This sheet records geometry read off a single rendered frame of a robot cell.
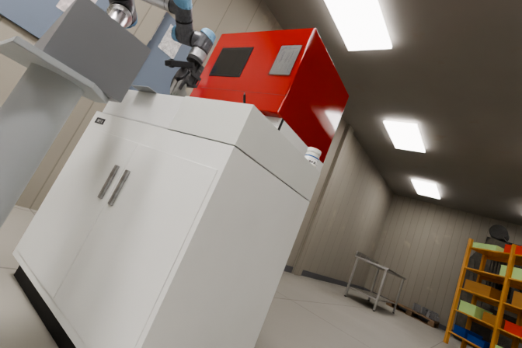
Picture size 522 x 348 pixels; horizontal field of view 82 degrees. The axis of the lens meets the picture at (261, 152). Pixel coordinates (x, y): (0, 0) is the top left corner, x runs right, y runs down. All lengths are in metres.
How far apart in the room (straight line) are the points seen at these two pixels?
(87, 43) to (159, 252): 0.68
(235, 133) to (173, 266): 0.43
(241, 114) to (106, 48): 0.49
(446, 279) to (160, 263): 10.34
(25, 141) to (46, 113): 0.10
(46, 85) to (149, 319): 0.74
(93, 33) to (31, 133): 0.36
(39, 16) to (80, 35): 2.01
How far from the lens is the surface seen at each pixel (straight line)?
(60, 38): 1.10
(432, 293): 10.97
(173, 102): 1.24
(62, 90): 1.12
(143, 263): 1.02
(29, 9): 3.12
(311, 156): 1.43
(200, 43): 1.43
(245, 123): 0.94
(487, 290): 7.23
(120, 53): 1.16
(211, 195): 0.90
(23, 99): 1.12
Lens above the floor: 0.63
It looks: 13 degrees up
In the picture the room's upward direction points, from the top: 24 degrees clockwise
